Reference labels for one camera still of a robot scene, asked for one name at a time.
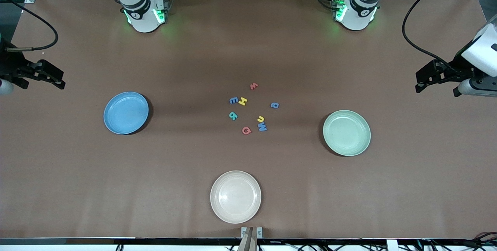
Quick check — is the light green plate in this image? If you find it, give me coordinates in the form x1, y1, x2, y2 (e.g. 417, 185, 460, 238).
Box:
323, 110, 372, 157

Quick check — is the beige plate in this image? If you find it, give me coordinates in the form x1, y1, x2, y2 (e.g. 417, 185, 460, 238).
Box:
210, 171, 262, 224

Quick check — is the metal table edge bracket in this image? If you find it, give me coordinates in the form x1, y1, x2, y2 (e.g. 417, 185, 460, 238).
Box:
241, 227, 263, 251

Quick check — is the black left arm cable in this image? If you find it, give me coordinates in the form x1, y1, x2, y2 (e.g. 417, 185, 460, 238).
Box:
402, 0, 490, 77

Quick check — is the blue plate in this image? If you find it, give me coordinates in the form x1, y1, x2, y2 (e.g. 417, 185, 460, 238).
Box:
103, 91, 150, 135

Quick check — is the red and black cable bundle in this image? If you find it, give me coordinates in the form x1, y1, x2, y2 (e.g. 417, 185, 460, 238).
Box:
460, 232, 497, 251

